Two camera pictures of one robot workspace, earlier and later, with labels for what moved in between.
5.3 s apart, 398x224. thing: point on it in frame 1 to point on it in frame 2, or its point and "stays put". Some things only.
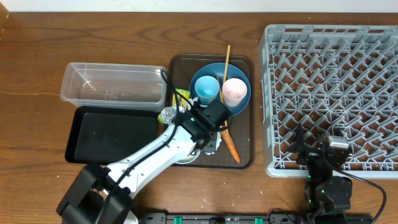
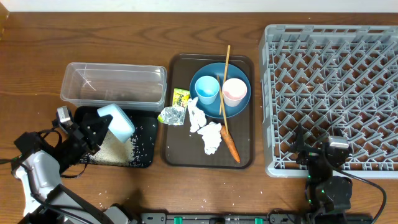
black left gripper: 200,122 to 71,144
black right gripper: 300,146 stays put
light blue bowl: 192,155 to 120,125
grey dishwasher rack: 333,80 stays put
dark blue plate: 219,69 stays put
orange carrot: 227,137 stays put
